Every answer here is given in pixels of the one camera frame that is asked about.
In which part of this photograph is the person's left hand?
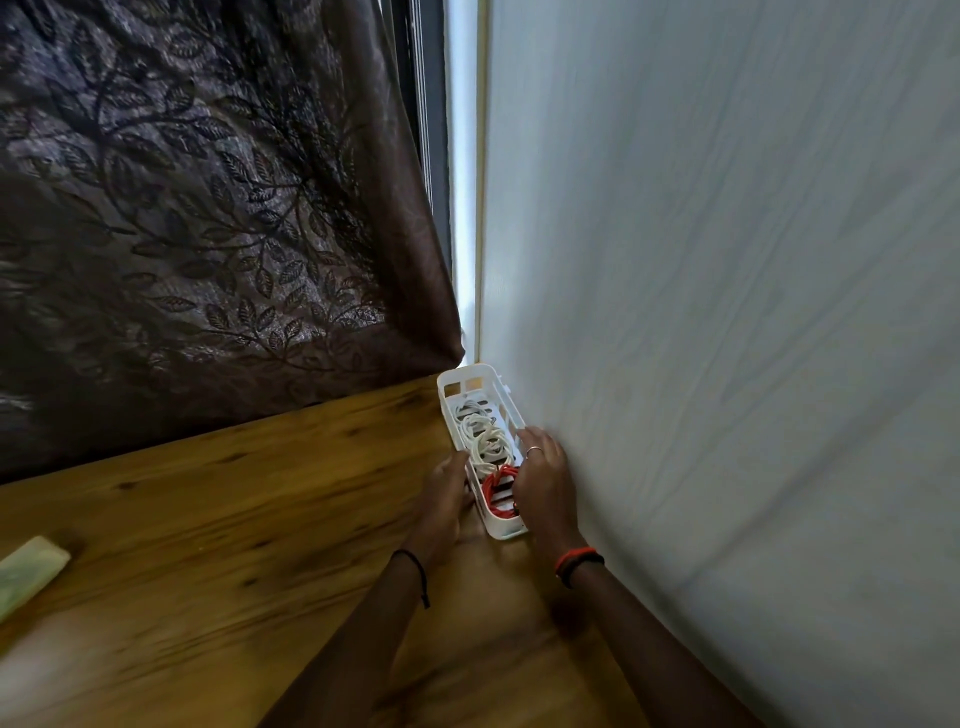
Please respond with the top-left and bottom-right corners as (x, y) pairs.
(408, 449), (474, 560)

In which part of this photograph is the person's right hand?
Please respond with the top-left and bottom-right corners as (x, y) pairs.
(512, 425), (586, 556)

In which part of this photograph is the red multi-head cable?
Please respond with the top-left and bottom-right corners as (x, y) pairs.
(479, 463), (523, 520)

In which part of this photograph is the white cable with red plug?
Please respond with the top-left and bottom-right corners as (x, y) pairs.
(458, 416), (505, 448)

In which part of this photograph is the white plastic slotted basket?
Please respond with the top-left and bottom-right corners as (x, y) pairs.
(436, 363), (534, 541)

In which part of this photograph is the pale green plastic case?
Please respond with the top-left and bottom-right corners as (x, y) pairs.
(0, 534), (73, 624)

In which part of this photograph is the person's right forearm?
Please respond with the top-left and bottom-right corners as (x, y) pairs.
(562, 554), (751, 728)

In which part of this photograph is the person's left forearm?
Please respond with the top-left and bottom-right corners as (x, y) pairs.
(258, 551), (429, 728)

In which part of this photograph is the black thread wristband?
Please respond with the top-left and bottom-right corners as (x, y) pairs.
(391, 548), (433, 610)

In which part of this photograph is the brown leaf-patterned curtain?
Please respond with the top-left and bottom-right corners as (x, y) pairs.
(0, 0), (466, 485)

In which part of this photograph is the black beaded bracelet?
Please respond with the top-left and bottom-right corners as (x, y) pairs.
(558, 552), (607, 590)

